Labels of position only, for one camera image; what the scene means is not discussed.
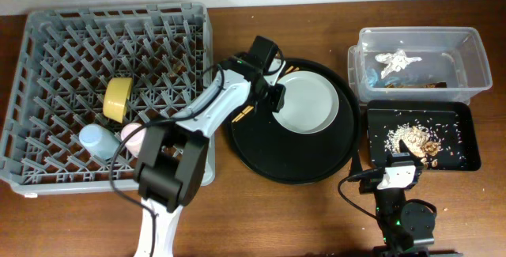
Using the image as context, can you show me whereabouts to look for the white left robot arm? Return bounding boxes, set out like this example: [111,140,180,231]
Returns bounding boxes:
[113,36,285,256]

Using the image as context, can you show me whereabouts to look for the wooden chopstick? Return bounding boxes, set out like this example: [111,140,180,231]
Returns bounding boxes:
[232,65,295,123]
[232,66,300,124]

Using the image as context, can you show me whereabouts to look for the food scraps in clear bin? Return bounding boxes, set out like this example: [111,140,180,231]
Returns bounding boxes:
[386,81,447,89]

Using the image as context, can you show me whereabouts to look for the round black tray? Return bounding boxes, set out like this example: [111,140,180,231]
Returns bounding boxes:
[225,58,361,184]

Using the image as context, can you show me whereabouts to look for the blue plastic cup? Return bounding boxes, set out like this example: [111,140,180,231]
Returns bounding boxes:
[78,124,119,160]

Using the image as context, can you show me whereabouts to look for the white napkin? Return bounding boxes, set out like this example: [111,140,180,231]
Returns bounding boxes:
[375,50,422,79]

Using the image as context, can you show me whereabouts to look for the pink plastic cup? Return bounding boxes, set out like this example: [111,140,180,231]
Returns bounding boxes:
[120,123,145,157]

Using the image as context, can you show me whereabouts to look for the rice and food scraps pile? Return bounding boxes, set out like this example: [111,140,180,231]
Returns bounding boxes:
[384,124,442,168]

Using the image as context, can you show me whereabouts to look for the yellow bowl with food scraps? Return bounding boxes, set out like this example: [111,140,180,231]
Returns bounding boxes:
[103,77,133,123]

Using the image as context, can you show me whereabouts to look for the clear plastic waste bin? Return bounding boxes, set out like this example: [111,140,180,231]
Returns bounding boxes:
[348,26,493,104]

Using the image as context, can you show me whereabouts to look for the black rectangular bin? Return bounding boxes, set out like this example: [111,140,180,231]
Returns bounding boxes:
[366,100,481,172]

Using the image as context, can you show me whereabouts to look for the grey round plate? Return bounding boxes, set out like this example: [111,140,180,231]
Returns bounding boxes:
[272,71,340,134]

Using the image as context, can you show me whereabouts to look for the grey plastic dishwasher rack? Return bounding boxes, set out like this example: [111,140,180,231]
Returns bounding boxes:
[1,2,213,198]

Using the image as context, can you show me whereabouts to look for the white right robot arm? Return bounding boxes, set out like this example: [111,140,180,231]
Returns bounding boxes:
[358,141,460,257]

